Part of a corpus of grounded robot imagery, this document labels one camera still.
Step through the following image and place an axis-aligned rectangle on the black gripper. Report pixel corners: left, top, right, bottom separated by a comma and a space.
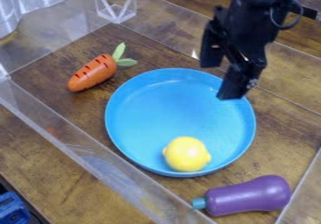
199, 0, 288, 100

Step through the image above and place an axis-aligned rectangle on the yellow toy lemon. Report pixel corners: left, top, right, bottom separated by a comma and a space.
161, 136, 211, 172

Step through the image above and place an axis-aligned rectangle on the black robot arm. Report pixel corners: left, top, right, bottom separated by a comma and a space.
199, 0, 300, 100

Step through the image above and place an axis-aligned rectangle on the round blue tray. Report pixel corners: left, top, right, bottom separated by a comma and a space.
104, 68, 255, 178

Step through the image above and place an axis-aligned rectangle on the black bar on floor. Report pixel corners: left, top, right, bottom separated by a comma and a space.
290, 6, 317, 20

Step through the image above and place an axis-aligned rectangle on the orange toy carrot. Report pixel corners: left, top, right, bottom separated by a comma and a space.
66, 42, 137, 92

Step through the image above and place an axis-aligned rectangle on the purple toy eggplant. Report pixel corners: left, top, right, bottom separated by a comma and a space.
191, 175, 291, 217

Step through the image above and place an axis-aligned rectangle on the blue plastic crate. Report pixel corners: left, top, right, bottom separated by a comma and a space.
0, 192, 30, 224

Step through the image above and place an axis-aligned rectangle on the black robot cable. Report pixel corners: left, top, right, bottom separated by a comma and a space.
268, 0, 304, 31

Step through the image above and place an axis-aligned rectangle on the clear acrylic corner bracket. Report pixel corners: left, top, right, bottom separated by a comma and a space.
95, 0, 136, 24

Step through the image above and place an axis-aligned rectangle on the clear acrylic enclosure wall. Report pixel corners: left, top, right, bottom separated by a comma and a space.
0, 0, 321, 224

